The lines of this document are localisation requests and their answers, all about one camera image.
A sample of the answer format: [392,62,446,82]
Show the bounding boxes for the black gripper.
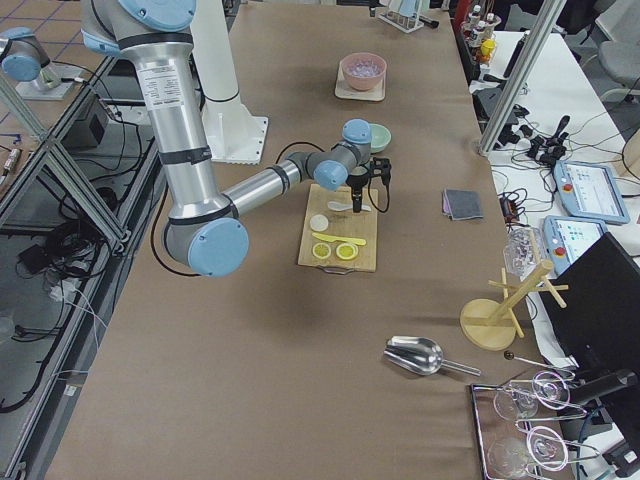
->
[347,167,370,213]

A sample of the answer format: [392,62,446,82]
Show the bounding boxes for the wooden cup tree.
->
[460,260,568,351]

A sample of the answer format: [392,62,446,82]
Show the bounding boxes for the wire glass rack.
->
[470,370,600,479]

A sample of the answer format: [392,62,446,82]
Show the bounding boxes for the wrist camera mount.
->
[370,157,392,187]

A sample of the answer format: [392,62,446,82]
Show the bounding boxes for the clear plastic container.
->
[503,227,548,277]

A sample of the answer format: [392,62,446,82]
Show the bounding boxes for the grey folded cloth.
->
[442,189,484,220]

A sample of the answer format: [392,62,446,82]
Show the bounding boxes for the lemon slice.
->
[312,242,332,259]

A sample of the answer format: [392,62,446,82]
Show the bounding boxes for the aluminium frame post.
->
[478,0,566,157]

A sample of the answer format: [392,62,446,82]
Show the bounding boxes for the upper teach pendant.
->
[553,160,630,225]

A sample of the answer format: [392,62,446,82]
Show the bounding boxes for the white camera pillar with base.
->
[191,0,268,165]

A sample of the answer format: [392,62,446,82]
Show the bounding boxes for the green ceramic bowl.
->
[370,123,392,154]

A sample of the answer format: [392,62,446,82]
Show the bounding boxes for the teach pendant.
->
[542,215,608,275]
[553,160,630,225]

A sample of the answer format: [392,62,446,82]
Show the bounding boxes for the yellow plastic knife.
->
[311,232,367,246]

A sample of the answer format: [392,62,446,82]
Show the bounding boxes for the cream rabbit tray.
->
[334,68,386,102]

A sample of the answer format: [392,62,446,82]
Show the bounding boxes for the stacked lemon slices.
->
[335,242,359,261]

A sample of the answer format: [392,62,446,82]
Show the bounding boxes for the pink bowl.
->
[340,52,387,91]

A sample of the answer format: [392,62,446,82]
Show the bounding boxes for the lower teach pendant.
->
[542,215,608,275]

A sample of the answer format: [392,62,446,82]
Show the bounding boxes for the black monitor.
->
[540,233,639,373]

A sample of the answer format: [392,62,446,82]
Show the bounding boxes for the white ceramic spoon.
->
[327,201,372,213]

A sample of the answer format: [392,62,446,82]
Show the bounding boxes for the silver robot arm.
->
[81,1,372,277]
[1,27,51,82]

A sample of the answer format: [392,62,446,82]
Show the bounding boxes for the metal ice scoop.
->
[383,336,482,377]

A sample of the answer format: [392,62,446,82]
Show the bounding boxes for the bamboo cutting board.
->
[297,184,378,272]

